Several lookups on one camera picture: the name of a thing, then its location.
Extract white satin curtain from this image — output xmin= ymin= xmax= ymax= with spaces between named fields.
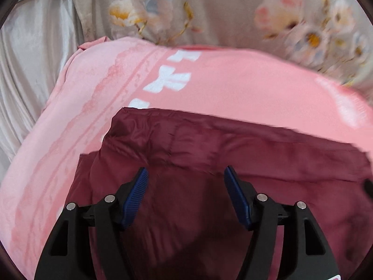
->
xmin=0 ymin=0 xmax=88 ymax=175

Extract pink fleece blanket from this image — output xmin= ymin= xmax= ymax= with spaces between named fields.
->
xmin=0 ymin=38 xmax=373 ymax=269

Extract maroon puffer jacket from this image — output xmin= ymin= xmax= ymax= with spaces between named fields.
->
xmin=70 ymin=107 xmax=373 ymax=280

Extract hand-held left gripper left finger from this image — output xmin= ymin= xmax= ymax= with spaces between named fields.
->
xmin=34 ymin=168 xmax=149 ymax=280

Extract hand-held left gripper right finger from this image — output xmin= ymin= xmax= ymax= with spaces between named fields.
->
xmin=224 ymin=166 xmax=340 ymax=280

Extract grey floral bedsheet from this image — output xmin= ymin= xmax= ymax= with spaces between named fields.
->
xmin=71 ymin=0 xmax=373 ymax=94

